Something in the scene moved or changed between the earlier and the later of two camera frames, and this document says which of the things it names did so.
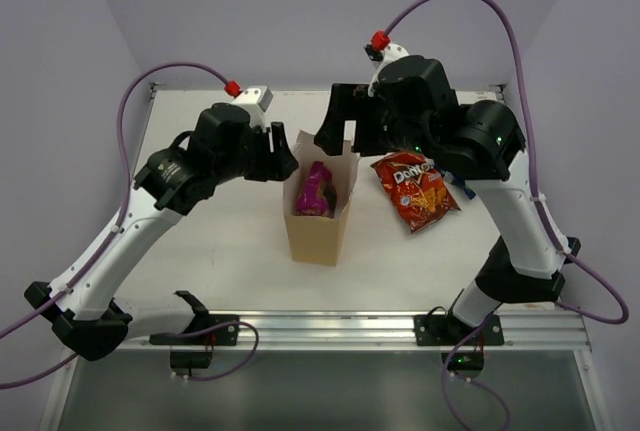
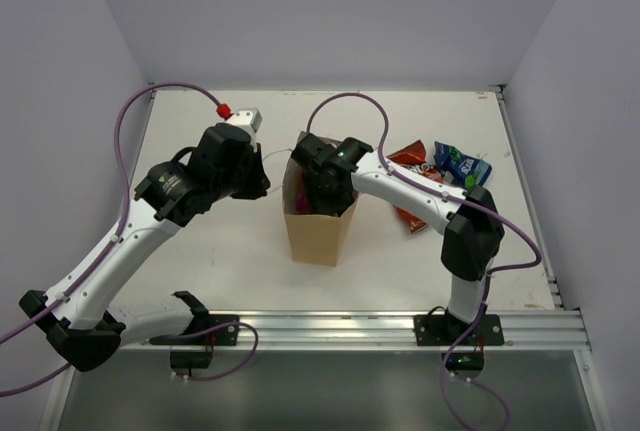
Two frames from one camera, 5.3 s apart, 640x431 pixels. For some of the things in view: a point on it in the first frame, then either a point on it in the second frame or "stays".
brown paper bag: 318,193 stays
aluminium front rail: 522,328 stays
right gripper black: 361,118 -> 326,191
